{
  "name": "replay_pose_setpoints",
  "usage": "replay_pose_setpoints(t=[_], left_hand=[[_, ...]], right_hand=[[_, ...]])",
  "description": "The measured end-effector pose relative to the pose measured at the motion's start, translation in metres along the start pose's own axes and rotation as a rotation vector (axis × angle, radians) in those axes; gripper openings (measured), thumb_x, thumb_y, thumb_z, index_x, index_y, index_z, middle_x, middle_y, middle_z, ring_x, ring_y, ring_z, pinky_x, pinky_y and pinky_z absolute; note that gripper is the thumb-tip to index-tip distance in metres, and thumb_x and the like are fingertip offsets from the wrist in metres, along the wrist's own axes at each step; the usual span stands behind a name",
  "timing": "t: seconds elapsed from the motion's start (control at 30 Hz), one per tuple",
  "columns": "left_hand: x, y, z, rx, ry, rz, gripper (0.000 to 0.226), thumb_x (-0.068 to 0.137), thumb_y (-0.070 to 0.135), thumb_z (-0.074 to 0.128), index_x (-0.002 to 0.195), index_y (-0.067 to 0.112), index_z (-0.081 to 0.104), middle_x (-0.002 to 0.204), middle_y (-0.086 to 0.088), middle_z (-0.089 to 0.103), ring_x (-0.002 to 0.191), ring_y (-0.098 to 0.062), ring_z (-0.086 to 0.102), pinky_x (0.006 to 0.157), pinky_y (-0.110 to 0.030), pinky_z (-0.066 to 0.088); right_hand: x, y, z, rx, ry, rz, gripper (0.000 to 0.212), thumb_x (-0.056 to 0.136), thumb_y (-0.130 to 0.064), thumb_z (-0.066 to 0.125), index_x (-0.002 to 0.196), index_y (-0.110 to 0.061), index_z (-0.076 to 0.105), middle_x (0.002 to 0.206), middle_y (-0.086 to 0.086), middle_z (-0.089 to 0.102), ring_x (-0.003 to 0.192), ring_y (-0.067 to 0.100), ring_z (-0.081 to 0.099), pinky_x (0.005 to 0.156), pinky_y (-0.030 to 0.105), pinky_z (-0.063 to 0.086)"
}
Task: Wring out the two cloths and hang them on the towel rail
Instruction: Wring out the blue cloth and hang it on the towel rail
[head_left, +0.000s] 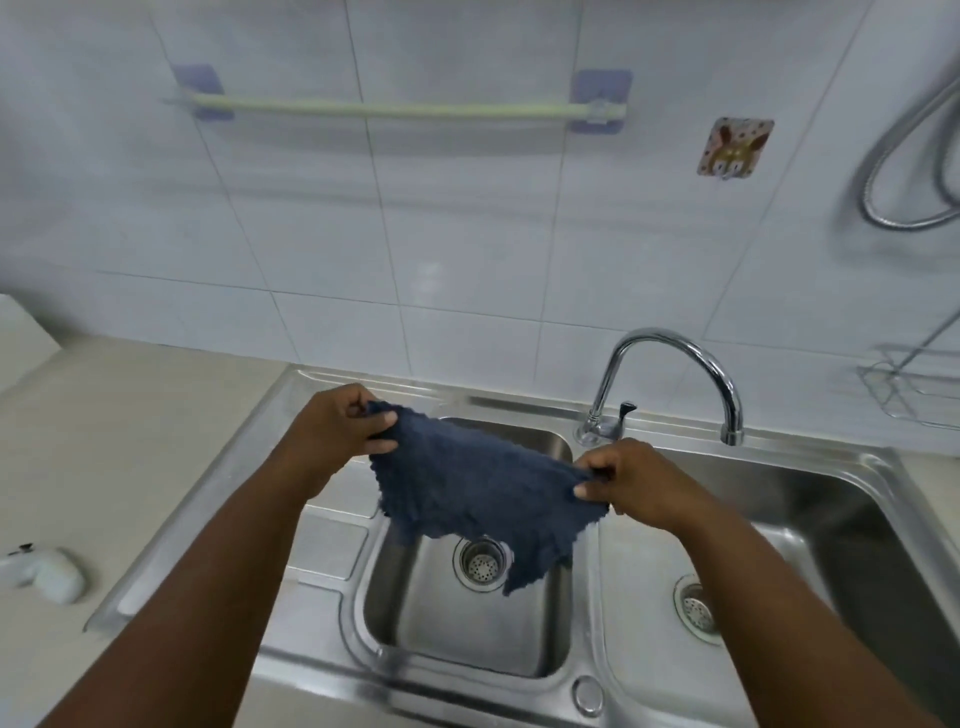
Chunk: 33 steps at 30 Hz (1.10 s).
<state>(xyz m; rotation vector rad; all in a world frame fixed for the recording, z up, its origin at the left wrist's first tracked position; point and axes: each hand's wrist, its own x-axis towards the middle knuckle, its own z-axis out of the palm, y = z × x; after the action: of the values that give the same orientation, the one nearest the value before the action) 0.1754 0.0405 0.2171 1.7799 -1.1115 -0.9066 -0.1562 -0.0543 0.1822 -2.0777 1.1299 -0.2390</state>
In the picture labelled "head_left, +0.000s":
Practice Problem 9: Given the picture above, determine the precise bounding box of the chrome flexible shower hose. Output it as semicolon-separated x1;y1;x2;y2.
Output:
858;75;960;231

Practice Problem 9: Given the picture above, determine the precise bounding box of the round steel sink strainer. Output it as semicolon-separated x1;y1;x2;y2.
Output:
672;574;725;646
452;535;514;594

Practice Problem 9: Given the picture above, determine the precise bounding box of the pale green towel bar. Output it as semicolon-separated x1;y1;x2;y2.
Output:
168;64;633;136

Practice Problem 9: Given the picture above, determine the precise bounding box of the dark blue dish cloth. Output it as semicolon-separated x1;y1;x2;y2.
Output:
364;401;610;597

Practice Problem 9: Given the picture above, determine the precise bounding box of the chrome gooseneck faucet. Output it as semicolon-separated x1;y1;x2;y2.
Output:
574;327;745;449

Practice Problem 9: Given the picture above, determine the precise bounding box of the person's left forearm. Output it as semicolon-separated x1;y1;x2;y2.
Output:
37;442;331;728

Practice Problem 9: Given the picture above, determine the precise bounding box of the person's right hand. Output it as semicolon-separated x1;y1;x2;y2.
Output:
573;438;725;538

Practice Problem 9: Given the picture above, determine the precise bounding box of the person's left hand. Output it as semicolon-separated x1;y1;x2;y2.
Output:
283;383;399;502

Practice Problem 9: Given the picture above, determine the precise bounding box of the white game controller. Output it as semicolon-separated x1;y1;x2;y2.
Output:
0;543;87;606

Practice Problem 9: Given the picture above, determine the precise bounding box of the rabbit print wall hook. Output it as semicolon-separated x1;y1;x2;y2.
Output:
696;116;776;182

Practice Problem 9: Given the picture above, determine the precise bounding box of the stainless steel double sink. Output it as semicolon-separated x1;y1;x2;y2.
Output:
84;365;960;728

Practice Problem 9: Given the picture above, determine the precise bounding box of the person's right forearm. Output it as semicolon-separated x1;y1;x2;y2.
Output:
671;498;946;728

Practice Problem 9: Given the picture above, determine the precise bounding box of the chrome wire wall rack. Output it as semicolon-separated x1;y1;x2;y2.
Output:
857;307;960;432

